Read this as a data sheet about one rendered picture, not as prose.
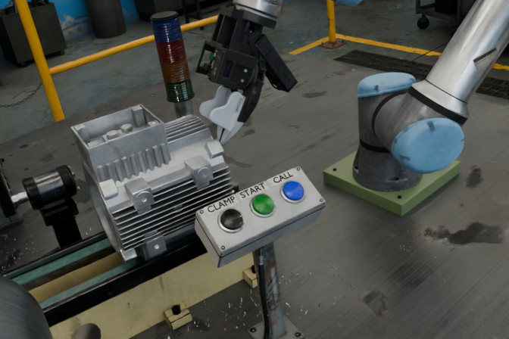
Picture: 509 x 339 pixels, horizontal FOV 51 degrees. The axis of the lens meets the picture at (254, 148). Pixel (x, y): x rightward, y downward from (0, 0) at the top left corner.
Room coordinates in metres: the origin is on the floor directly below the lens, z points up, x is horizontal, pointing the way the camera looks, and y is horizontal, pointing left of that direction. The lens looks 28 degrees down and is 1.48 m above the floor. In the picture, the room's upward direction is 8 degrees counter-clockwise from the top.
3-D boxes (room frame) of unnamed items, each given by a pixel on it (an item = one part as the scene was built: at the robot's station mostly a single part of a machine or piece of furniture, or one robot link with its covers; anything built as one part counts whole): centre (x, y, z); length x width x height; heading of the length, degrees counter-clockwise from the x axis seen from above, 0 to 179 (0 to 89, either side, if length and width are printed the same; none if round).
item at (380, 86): (1.00, -0.29, 1.00); 0.13 x 0.12 x 0.14; 8
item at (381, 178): (1.01, -0.29, 0.88); 0.15 x 0.15 x 0.10
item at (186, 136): (0.79, 0.17, 1.02); 0.20 x 0.19 x 0.19; 117
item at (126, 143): (0.77, 0.21, 1.11); 0.12 x 0.11 x 0.07; 117
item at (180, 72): (1.14, 0.15, 1.10); 0.06 x 0.06 x 0.04
